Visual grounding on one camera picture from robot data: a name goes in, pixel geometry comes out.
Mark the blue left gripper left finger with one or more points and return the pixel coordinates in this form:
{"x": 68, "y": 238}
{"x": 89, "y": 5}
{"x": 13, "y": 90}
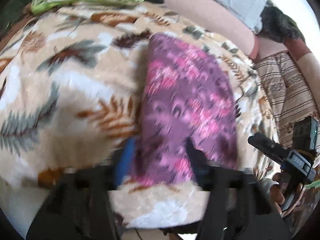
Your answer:
{"x": 123, "y": 164}

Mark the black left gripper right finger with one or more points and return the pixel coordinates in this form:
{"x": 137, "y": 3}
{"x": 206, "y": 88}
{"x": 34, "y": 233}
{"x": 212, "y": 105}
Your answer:
{"x": 199, "y": 166}

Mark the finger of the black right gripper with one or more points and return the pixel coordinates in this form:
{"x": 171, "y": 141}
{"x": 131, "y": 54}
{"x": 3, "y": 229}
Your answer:
{"x": 268, "y": 147}

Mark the purple floral garment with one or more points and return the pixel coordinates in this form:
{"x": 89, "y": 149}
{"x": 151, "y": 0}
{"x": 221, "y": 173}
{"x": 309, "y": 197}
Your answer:
{"x": 186, "y": 96}

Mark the right hand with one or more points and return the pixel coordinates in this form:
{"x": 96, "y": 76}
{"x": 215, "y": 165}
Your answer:
{"x": 276, "y": 194}

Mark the brown striped pillow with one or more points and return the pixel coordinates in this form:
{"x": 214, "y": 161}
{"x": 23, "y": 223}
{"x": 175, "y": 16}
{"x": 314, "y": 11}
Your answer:
{"x": 288, "y": 93}

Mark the cream leaf-pattern fleece blanket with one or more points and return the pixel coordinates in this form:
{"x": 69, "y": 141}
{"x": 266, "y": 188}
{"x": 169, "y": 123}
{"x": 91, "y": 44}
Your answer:
{"x": 71, "y": 84}

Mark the dark furry cushion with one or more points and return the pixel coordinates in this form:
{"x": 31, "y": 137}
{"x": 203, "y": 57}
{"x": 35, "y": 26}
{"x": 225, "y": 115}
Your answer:
{"x": 277, "y": 26}

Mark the pink bolster pillow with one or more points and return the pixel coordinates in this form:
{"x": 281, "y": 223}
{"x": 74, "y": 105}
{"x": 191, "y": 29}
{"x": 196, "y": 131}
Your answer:
{"x": 214, "y": 17}

